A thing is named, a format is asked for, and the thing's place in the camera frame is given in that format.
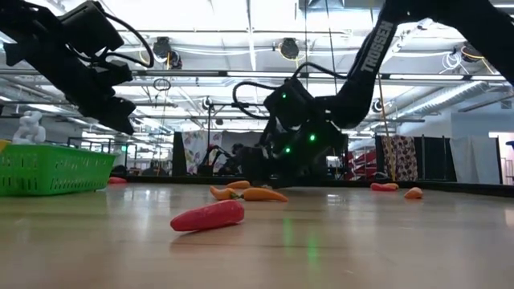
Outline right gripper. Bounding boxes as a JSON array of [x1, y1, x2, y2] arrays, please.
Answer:
[[243, 120, 349, 189]]

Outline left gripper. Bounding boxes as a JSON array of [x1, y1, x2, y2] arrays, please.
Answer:
[[3, 23, 137, 136]]

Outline person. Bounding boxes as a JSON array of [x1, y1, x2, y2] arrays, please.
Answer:
[[230, 142, 247, 177]]

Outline white humanoid figure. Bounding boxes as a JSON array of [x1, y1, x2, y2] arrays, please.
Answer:
[[11, 110, 47, 145]]

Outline green plastic basket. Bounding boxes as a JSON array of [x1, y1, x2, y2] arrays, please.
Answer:
[[0, 143, 118, 197]]

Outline white floral fabric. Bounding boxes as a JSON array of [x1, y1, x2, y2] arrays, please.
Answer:
[[181, 130, 223, 174]]

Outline narrow black partition panel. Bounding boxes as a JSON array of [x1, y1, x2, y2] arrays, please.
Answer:
[[172, 131, 188, 177]]

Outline red striped stack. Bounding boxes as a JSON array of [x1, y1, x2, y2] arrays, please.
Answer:
[[348, 150, 378, 181]]

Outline brown patterned curtain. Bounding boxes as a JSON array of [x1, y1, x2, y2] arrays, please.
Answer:
[[380, 135, 418, 181]]

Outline white sheet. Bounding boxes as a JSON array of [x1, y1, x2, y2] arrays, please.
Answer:
[[449, 136, 503, 185]]

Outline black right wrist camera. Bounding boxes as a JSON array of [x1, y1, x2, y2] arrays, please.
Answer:
[[263, 77, 319, 130]]

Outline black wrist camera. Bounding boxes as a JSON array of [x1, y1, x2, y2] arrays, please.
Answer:
[[59, 0, 126, 56], [263, 77, 319, 130]]

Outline background black gantry frame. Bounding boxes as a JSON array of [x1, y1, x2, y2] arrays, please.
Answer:
[[207, 102, 273, 177]]

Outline black aluminium table frame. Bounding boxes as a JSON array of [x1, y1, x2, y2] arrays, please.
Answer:
[[108, 173, 514, 198]]

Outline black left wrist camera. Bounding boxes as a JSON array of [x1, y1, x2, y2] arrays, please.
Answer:
[[59, 0, 126, 56]]

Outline yellow cable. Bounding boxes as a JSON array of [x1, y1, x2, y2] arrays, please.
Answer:
[[376, 74, 397, 181]]

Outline silver air duct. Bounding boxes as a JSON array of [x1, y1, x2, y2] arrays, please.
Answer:
[[395, 79, 497, 118]]

